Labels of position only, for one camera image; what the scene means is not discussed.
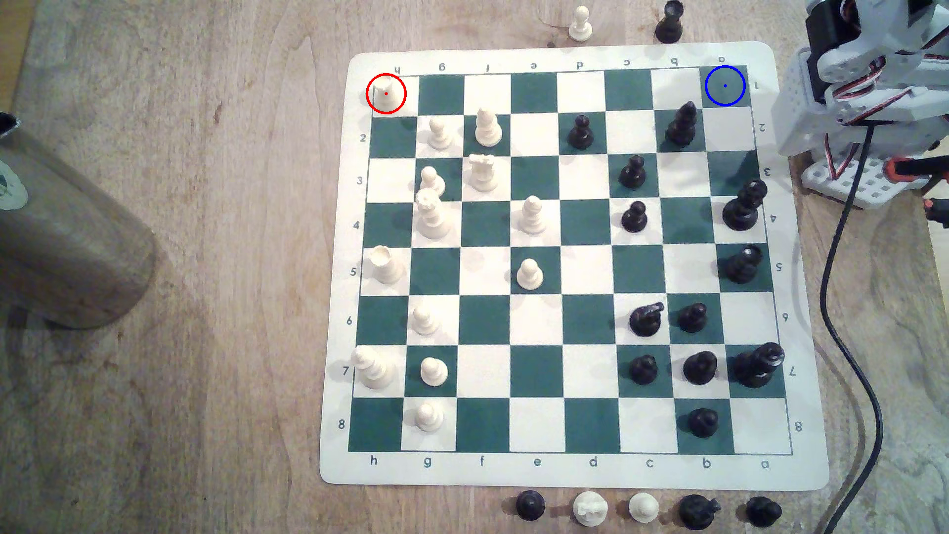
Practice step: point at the white chess knight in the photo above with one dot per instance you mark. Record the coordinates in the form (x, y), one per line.
(590, 509)

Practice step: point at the white perforated base plate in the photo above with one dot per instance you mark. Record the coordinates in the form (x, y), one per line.
(875, 194)

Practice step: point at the tall white chess queen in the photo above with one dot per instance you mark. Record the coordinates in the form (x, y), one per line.
(431, 216)

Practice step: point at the wooden cylinder post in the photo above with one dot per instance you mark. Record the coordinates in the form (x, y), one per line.
(67, 245)

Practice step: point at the red and black clamp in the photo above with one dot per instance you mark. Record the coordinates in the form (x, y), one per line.
(938, 213)

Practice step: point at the tall black chess king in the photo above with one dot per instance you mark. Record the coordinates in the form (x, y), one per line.
(756, 366)

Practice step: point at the white chess bishop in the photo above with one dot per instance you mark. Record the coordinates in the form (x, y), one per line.
(487, 130)
(373, 369)

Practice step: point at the white chess rook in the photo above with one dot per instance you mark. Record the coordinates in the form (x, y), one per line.
(386, 265)
(385, 96)

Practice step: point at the orange and black clamp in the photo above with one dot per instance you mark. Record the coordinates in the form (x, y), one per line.
(901, 169)

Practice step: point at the black chess knight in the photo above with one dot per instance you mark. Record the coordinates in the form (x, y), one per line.
(698, 512)
(645, 320)

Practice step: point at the green and white chess mat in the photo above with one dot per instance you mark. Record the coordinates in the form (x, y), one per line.
(586, 297)

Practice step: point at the white chess pawn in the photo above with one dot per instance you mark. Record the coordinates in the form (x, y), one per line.
(434, 372)
(531, 217)
(431, 182)
(425, 321)
(643, 508)
(428, 417)
(440, 135)
(529, 276)
(580, 27)

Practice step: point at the white crowned chess piece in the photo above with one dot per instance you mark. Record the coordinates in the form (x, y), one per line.
(482, 174)

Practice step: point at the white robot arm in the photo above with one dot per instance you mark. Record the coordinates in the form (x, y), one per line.
(852, 63)

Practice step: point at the black chess rook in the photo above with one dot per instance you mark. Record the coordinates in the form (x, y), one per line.
(669, 25)

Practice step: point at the black chess pawn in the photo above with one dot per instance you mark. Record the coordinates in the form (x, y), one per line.
(634, 218)
(702, 423)
(580, 133)
(530, 506)
(643, 369)
(763, 512)
(700, 368)
(632, 174)
(693, 319)

